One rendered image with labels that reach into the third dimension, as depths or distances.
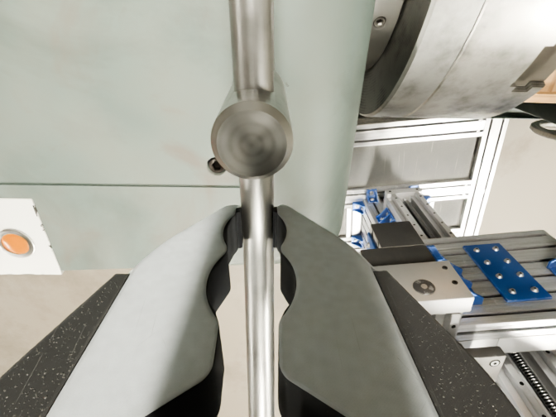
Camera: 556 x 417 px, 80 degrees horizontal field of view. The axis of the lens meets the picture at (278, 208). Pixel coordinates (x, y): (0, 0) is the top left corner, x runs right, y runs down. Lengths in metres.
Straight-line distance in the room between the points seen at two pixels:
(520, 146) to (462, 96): 1.64
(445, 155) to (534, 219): 0.86
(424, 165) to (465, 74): 1.22
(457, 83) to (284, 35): 0.16
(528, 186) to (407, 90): 1.83
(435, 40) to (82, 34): 0.23
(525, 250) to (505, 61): 0.70
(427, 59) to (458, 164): 1.31
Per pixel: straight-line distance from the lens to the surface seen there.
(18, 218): 0.33
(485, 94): 0.35
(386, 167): 1.47
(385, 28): 0.33
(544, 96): 0.75
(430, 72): 0.31
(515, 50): 0.32
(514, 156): 1.98
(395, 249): 0.73
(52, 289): 2.43
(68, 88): 0.27
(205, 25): 0.23
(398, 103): 0.34
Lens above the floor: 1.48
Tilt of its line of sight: 59 degrees down
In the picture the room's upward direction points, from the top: 177 degrees clockwise
